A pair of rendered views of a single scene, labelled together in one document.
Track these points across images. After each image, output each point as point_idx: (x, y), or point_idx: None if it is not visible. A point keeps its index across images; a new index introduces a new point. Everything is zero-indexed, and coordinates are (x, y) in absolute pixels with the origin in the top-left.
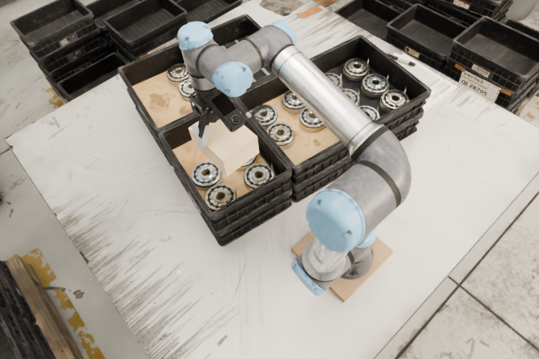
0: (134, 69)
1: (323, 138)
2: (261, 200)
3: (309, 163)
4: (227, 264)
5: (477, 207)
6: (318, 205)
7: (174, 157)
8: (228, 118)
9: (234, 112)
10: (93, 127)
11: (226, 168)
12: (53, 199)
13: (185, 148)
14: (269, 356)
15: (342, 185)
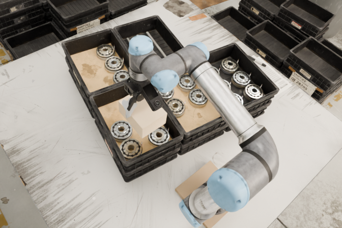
0: (73, 44)
1: (204, 112)
2: (159, 153)
3: (195, 132)
4: (129, 196)
5: (299, 171)
6: (219, 179)
7: (101, 116)
8: (152, 102)
9: (157, 97)
10: (35, 81)
11: (143, 133)
12: (1, 134)
13: (106, 108)
14: None
15: (236, 167)
